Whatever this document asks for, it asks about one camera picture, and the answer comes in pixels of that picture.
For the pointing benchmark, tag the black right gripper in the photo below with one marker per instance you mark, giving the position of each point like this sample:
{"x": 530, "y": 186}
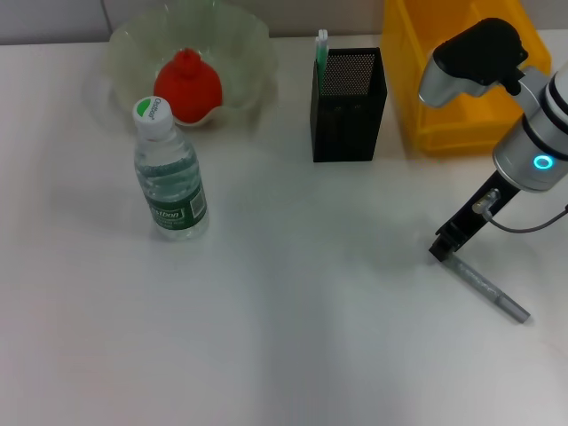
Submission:
{"x": 479, "y": 213}

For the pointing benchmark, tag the grey pen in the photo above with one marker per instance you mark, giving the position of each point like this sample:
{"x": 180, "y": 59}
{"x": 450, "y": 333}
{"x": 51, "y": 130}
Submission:
{"x": 497, "y": 293}

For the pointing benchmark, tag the mint green utility knife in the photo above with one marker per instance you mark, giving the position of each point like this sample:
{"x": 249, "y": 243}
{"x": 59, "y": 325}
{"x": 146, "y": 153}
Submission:
{"x": 321, "y": 53}

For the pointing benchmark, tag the clear green-label water bottle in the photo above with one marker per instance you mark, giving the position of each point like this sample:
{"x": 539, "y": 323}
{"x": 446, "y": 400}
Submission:
{"x": 171, "y": 186}

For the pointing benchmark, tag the red pomegranate toy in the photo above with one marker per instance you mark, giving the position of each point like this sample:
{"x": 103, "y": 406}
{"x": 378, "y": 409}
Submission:
{"x": 188, "y": 89}

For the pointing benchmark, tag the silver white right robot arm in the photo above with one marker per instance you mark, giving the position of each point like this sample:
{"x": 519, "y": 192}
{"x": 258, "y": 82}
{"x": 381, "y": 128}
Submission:
{"x": 532, "y": 133}

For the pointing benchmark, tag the black mesh pen holder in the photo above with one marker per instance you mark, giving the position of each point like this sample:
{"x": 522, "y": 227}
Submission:
{"x": 346, "y": 115}

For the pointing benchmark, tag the pale green glass fruit bowl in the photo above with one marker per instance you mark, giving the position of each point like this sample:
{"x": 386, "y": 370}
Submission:
{"x": 248, "y": 62}

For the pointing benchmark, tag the yellow plastic bin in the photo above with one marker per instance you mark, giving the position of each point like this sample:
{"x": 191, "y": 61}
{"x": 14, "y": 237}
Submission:
{"x": 408, "y": 66}

